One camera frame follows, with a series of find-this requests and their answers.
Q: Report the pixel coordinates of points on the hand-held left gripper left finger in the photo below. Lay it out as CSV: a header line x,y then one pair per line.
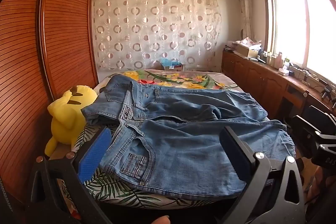
x,y
95,153

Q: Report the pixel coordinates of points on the wooden framed window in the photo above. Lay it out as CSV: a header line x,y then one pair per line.
x,y
302,22

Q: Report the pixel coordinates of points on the long wooden cabinet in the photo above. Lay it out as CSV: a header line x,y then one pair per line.
x,y
257,79

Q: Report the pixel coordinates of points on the blue denim pants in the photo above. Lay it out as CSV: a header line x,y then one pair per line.
x,y
183,142

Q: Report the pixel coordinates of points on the bed with floral sheet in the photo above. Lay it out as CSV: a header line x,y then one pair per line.
x,y
183,79

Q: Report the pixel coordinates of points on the small cardboard box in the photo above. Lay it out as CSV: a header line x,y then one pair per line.
x,y
177,68

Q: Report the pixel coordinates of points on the yellow plush toy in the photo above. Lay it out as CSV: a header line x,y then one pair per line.
x,y
67,119

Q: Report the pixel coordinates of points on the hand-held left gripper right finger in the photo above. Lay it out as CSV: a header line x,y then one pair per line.
x,y
232,153

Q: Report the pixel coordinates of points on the small black tripod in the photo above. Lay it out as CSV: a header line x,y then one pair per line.
x,y
327,92

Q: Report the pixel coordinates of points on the tissue box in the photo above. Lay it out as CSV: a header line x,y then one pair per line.
x,y
283,72

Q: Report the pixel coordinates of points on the pale window curtain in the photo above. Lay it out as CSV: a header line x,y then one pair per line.
x,y
245,3

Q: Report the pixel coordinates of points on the person's left hand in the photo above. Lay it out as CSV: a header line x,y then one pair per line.
x,y
160,220

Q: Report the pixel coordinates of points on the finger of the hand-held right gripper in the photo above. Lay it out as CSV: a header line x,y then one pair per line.
x,y
304,130

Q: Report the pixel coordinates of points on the blue plastic bag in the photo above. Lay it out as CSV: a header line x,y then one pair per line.
x,y
170,61

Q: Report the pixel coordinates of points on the wooden louvered wardrobe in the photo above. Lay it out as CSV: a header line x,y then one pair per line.
x,y
52,29

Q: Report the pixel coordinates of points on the white plastic bottles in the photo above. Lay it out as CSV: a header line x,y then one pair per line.
x,y
278,60

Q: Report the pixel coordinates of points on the circle patterned sheer curtain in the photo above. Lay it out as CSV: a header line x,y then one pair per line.
x,y
155,29

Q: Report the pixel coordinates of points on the person's right hand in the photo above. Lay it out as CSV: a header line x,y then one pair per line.
x,y
316,187

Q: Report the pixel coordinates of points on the white box on cabinet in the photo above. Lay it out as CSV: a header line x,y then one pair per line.
x,y
245,50

